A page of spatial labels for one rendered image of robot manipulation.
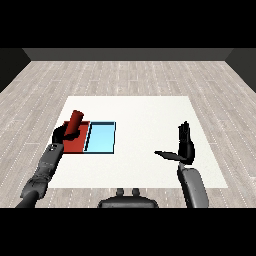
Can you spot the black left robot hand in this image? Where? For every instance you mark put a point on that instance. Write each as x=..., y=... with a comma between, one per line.
x=59, y=134

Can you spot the red can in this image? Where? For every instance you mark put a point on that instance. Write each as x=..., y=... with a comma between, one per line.
x=74, y=122

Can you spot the red shallow open box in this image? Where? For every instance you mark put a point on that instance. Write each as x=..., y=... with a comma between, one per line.
x=77, y=141

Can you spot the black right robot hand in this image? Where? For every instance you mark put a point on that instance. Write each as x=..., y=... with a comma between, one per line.
x=185, y=148

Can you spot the dark grey robot body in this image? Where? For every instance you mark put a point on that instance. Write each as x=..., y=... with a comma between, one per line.
x=128, y=200

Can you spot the light blue shallow open box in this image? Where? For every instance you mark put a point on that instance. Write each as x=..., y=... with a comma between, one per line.
x=100, y=137

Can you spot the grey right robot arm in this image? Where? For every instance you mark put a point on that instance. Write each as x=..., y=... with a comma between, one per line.
x=193, y=186

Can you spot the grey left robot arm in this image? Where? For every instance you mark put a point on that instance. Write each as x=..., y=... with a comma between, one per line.
x=47, y=165

